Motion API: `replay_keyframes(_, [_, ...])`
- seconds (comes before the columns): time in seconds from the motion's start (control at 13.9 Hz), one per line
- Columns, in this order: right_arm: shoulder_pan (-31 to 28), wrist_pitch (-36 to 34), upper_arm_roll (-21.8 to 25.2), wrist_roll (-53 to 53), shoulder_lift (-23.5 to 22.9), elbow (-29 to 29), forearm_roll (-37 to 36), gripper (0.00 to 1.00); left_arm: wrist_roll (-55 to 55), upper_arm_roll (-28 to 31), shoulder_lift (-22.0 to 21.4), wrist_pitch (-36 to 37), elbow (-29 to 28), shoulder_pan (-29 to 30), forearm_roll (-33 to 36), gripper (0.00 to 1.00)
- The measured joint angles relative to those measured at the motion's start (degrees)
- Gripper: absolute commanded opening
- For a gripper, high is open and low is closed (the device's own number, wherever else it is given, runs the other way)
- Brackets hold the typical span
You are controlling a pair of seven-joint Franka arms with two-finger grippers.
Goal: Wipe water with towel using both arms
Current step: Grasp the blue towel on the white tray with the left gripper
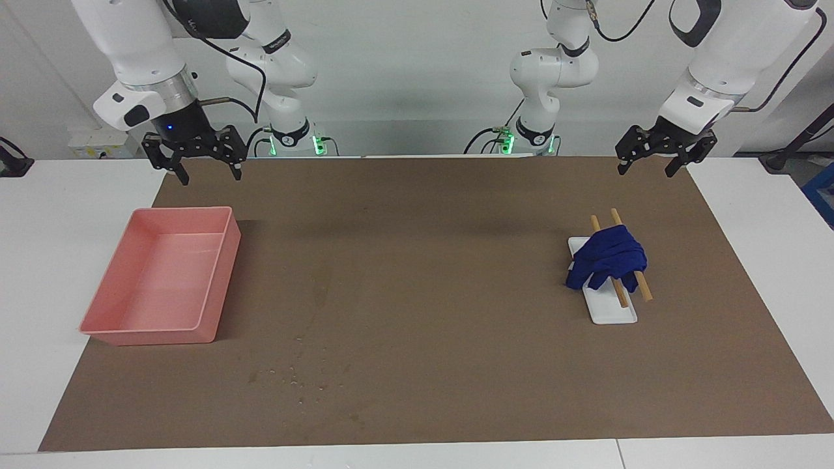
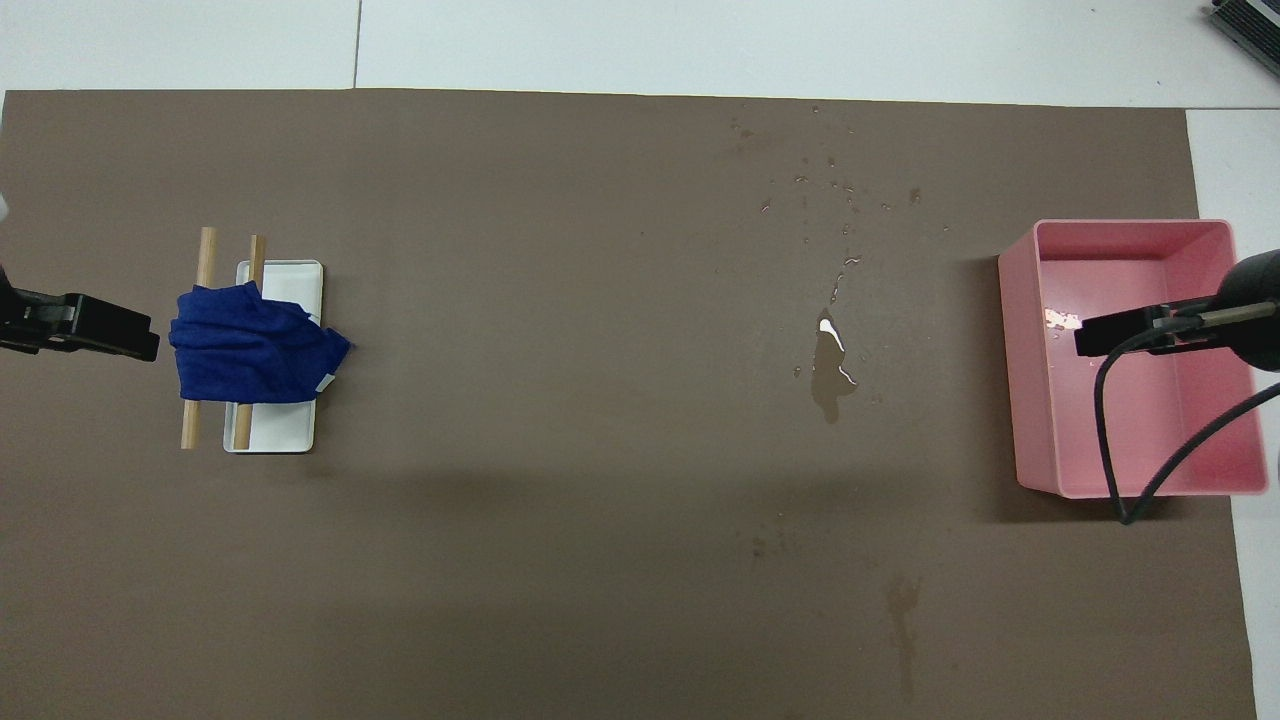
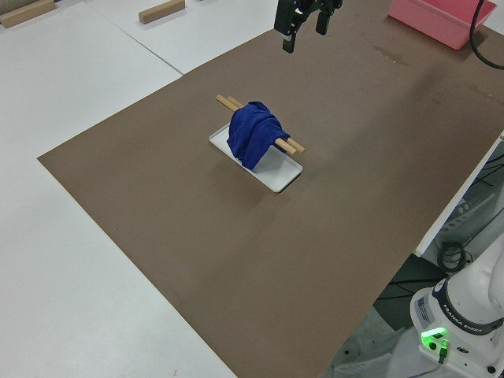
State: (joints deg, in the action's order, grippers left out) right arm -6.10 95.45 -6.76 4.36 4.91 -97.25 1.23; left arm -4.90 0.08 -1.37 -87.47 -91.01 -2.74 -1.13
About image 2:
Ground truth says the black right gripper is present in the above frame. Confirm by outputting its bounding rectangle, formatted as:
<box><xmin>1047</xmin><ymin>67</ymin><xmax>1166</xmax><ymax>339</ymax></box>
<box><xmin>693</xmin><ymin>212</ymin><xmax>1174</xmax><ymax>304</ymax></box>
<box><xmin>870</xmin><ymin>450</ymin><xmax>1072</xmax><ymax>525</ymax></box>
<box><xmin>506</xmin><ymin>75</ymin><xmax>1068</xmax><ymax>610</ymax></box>
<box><xmin>1075</xmin><ymin>248</ymin><xmax>1280</xmax><ymax>373</ymax></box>

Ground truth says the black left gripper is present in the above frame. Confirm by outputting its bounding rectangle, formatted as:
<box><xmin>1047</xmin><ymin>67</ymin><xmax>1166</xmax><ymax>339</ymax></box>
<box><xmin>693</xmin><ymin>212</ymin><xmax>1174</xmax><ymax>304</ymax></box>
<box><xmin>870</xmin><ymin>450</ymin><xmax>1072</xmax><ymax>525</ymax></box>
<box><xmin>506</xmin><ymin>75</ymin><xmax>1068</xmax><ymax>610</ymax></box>
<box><xmin>0</xmin><ymin>265</ymin><xmax>161</xmax><ymax>362</ymax></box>

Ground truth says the blue towel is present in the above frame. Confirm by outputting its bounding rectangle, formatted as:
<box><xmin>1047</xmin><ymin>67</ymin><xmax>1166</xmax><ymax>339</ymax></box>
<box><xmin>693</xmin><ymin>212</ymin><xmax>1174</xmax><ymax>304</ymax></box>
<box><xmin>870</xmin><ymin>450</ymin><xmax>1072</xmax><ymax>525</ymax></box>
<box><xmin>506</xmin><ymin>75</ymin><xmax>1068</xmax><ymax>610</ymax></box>
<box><xmin>168</xmin><ymin>282</ymin><xmax>356</xmax><ymax>406</ymax></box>

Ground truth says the white towel rack base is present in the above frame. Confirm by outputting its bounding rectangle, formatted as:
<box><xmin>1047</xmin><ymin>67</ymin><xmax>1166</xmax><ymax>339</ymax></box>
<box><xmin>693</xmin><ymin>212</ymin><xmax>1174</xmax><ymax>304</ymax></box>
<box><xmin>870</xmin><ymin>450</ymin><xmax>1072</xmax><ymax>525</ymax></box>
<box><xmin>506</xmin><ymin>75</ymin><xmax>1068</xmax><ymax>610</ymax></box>
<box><xmin>223</xmin><ymin>260</ymin><xmax>325</xmax><ymax>454</ymax></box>

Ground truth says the water puddle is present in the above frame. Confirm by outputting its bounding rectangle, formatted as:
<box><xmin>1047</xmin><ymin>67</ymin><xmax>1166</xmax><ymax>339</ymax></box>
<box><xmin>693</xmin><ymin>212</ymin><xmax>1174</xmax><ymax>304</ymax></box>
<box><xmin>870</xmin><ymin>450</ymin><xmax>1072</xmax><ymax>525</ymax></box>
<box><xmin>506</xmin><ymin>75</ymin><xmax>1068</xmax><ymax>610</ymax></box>
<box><xmin>795</xmin><ymin>308</ymin><xmax>861</xmax><ymax>425</ymax></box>

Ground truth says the pink plastic bin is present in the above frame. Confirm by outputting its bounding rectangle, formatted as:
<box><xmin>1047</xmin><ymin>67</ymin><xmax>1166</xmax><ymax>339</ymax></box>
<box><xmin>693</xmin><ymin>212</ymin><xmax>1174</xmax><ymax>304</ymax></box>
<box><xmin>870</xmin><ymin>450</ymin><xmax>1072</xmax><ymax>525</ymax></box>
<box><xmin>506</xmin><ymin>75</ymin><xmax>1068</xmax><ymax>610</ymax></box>
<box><xmin>997</xmin><ymin>218</ymin><xmax>1269</xmax><ymax>499</ymax></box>

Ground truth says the wooden rack rod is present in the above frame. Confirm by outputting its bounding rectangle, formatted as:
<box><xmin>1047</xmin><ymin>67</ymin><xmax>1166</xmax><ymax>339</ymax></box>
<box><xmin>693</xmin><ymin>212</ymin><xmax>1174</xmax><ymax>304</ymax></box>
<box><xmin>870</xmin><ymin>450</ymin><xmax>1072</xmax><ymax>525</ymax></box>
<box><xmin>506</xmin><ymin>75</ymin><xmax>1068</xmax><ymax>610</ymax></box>
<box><xmin>181</xmin><ymin>227</ymin><xmax>219</xmax><ymax>450</ymax></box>
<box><xmin>235</xmin><ymin>235</ymin><xmax>268</xmax><ymax>448</ymax></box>

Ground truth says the grey ribbed device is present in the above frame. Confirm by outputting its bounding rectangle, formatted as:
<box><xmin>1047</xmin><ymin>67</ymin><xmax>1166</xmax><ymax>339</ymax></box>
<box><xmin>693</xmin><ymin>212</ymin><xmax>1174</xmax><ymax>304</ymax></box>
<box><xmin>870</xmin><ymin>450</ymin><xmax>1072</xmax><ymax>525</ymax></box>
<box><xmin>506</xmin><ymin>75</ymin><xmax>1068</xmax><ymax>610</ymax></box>
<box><xmin>1203</xmin><ymin>0</ymin><xmax>1280</xmax><ymax>51</ymax></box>

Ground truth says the brown table mat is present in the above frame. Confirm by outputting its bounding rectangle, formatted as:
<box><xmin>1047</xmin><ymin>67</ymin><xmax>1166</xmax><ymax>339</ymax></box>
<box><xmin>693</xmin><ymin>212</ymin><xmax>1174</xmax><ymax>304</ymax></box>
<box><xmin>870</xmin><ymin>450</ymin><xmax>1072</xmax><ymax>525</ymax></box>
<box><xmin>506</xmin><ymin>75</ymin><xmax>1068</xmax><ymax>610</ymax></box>
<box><xmin>0</xmin><ymin>88</ymin><xmax>1259</xmax><ymax>720</ymax></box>

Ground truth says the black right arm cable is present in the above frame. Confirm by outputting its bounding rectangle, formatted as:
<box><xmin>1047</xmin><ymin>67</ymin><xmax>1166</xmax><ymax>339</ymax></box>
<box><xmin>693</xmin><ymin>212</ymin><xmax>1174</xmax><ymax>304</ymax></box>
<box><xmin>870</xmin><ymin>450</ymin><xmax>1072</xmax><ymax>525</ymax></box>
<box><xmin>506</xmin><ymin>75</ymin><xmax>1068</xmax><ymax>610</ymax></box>
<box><xmin>1094</xmin><ymin>318</ymin><xmax>1280</xmax><ymax>526</ymax></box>

